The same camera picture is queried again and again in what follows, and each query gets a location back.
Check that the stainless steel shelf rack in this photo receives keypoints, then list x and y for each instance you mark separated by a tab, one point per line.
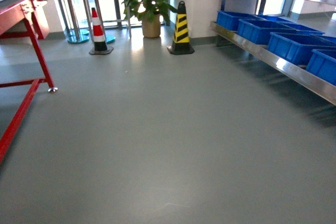
304	78

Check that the yellow black traffic cone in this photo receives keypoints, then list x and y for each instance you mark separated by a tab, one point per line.
181	41

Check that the red white traffic cone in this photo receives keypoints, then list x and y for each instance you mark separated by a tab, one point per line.
100	46

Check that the metal barrier stand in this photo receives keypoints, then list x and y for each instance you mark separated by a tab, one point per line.
84	6

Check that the red frame work table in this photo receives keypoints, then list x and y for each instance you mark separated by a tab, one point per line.
24	21

